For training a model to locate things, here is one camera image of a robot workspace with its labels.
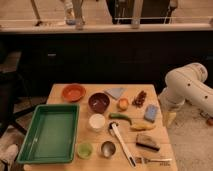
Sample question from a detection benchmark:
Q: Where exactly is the blue sponge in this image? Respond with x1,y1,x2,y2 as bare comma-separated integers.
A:
144,105,158,123

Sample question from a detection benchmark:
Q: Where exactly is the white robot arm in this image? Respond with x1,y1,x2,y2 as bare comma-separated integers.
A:
158,63,213,127

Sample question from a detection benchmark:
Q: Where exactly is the dark maroon bowl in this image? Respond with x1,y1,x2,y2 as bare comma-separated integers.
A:
88,93,110,114

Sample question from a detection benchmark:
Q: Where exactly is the orange red bowl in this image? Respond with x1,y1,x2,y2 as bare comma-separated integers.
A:
61,84,86,102

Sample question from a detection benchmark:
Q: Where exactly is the yellow banana toy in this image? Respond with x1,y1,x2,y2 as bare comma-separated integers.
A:
130,123,156,131

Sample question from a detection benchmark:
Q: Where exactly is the brown grape cluster toy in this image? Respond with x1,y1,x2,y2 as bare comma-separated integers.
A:
132,91,147,108

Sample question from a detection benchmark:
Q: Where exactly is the brown scrub brush block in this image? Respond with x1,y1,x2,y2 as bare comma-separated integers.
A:
136,134,160,151

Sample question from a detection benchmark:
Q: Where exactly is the small orange cup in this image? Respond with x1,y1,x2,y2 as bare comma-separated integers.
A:
117,98,129,111

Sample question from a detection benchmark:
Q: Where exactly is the metal fork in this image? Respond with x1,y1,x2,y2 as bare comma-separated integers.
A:
135,157,172,164

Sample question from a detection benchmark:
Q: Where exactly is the grey folded cloth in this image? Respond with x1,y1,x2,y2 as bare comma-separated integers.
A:
105,87,125,100

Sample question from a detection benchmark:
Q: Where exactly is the green pepper toy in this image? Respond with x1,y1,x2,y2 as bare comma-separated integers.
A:
109,113,132,125

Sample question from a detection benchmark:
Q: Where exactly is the metal cup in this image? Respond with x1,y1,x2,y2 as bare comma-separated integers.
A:
101,141,116,158

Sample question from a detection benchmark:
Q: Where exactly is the white cup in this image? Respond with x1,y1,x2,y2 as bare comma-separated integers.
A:
89,114,105,132

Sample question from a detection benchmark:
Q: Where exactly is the small green cup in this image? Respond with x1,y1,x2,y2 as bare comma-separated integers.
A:
77,142,93,159

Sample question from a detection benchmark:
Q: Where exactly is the green plastic tray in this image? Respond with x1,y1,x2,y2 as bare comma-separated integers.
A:
18,104,79,164

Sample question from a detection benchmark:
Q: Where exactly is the white cloth on floor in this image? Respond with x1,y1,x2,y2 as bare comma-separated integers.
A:
0,144,18,165

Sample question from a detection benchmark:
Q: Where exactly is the black office chair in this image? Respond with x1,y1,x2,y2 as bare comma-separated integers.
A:
0,52,37,137

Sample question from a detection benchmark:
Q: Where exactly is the white handled kitchen tool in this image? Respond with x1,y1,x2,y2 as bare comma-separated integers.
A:
109,122,136,167

